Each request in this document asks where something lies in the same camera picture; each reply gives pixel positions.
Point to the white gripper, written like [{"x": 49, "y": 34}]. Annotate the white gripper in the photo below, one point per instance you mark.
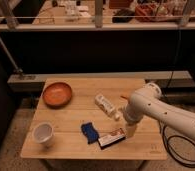
[{"x": 132, "y": 117}]

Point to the white red black eraser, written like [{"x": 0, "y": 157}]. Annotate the white red black eraser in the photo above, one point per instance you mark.
[{"x": 111, "y": 138}]

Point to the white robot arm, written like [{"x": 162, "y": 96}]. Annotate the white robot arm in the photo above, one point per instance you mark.
[{"x": 146, "y": 101}]

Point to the wooden table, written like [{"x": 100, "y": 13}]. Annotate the wooden table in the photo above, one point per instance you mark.
[{"x": 70, "y": 143}]

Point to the orange round plate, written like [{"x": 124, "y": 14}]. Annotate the orange round plate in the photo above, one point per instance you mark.
[{"x": 57, "y": 94}]

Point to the white plastic cup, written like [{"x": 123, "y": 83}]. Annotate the white plastic cup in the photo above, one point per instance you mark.
[{"x": 43, "y": 134}]

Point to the metal diagonal rod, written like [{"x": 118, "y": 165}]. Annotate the metal diagonal rod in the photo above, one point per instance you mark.
[{"x": 17, "y": 69}]

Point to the background wooden shelf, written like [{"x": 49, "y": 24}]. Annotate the background wooden shelf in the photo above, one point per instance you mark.
[{"x": 96, "y": 15}]

